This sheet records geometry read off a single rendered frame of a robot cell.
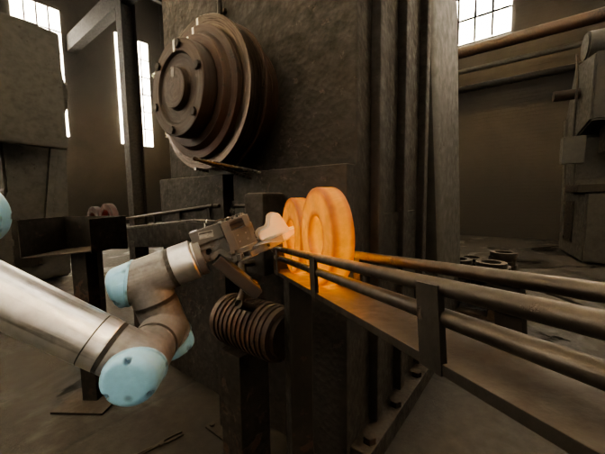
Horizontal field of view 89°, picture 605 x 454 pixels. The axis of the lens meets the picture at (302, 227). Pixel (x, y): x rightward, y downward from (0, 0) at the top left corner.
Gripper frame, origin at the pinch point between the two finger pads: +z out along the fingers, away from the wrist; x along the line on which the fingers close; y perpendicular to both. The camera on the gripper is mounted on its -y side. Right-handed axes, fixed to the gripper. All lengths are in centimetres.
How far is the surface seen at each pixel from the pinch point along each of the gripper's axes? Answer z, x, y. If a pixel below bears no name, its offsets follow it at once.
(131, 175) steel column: -147, 714, 112
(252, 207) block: -3.6, 26.4, 5.7
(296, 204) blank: 0.8, -4.3, 5.6
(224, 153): -4.8, 37.0, 23.3
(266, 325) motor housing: -12.4, 3.0, -17.7
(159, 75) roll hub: -14, 48, 53
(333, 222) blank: 0.1, -22.7, 3.8
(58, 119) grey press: -111, 281, 121
